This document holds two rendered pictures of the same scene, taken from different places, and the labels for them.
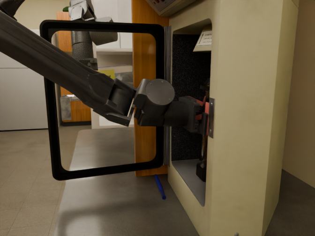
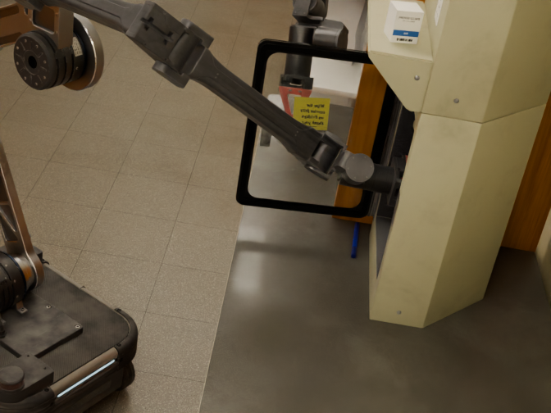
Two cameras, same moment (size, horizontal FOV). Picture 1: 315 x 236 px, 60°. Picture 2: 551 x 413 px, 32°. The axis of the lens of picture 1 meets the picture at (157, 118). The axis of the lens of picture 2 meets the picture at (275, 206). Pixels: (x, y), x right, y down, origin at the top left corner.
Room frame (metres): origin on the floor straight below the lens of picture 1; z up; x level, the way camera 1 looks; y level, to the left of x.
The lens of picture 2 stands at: (-1.11, -0.20, 2.11)
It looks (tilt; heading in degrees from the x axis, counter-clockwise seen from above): 31 degrees down; 12
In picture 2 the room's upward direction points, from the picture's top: 10 degrees clockwise
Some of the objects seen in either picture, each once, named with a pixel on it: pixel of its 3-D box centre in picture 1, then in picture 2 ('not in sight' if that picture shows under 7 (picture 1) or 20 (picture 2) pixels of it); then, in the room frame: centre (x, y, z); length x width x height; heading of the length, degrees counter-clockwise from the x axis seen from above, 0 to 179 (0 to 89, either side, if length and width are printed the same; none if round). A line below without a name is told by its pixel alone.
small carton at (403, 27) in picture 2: not in sight; (403, 22); (0.53, -0.02, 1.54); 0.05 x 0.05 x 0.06; 26
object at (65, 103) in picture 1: (65, 108); (266, 133); (0.66, 0.22, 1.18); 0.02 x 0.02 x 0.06; 18
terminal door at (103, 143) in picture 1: (108, 102); (316, 133); (0.71, 0.13, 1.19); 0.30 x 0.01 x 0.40; 108
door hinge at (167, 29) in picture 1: (166, 99); (388, 142); (0.75, -0.03, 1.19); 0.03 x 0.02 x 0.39; 12
